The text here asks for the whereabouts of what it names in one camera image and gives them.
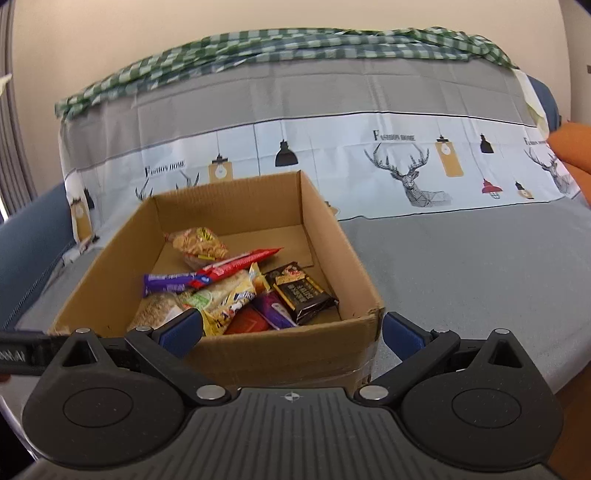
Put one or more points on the white green rice cracker packet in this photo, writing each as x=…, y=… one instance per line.
x=201, y=300

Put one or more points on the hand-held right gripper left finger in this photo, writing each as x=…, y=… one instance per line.
x=182, y=330

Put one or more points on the dark brown snack packet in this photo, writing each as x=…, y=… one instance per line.
x=300, y=290

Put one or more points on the blue sofa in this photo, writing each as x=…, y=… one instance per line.
x=27, y=240

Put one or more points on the purple white snack pouch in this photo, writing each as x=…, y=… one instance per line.
x=272, y=309

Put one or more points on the clear bag of round crackers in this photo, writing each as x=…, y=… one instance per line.
x=198, y=244

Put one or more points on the red yellow snack packet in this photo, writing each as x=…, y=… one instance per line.
x=247, y=321

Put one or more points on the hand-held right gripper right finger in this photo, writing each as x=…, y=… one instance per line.
x=401, y=334

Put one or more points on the brown cardboard box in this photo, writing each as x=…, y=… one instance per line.
x=240, y=203

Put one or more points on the green checked cloth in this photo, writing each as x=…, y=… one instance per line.
x=277, y=44

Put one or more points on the long red snack packet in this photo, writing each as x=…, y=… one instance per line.
x=240, y=265

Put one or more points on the purple candy bar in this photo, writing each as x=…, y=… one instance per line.
x=166, y=281

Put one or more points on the orange cushion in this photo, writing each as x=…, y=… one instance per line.
x=575, y=143

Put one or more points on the clear packet of nuts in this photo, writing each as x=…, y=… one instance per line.
x=154, y=311

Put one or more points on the grey curtain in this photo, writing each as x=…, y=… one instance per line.
x=14, y=152

